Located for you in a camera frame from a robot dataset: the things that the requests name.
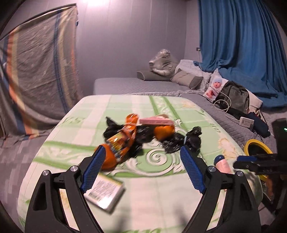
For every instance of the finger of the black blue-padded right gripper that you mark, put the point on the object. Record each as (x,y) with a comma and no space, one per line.
(278,162)

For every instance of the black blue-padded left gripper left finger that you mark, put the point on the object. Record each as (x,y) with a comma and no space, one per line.
(46,210)

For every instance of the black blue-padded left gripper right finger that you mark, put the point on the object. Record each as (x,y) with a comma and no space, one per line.
(239,212)

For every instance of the white medicine box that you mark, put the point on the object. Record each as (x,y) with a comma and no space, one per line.
(105,192)

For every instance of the orange snack wrapper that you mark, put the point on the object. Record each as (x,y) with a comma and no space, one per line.
(120,138)

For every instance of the grey sofa bed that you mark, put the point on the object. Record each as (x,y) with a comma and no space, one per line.
(135,86)

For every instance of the white power strip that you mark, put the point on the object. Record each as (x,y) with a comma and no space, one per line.
(246,122)

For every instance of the pink bottle blue cap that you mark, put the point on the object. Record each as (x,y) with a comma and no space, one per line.
(221,164)

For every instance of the dark grey backpack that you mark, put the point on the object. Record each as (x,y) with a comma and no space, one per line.
(233,98)

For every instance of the green floral table cloth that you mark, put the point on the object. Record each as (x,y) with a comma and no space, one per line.
(158,196)

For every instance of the baby doll picture box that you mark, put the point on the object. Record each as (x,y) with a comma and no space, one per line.
(215,86)

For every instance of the black crumpled bag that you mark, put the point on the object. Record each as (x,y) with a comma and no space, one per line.
(192,140)

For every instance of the beige folded cushion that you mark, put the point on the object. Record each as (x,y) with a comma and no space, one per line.
(186,79)

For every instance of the pink paper box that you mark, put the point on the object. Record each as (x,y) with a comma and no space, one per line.
(156,120)

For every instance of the black plastic bag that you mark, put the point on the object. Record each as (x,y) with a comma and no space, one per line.
(144,134)

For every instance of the blue curtain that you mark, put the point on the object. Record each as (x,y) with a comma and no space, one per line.
(240,39)

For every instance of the striped grey hanging sheet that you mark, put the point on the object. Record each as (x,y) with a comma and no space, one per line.
(39,75)

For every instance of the tiger plush in plastic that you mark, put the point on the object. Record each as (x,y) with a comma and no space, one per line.
(163,63)

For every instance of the grey pillow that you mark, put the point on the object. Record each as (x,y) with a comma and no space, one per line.
(147,75)

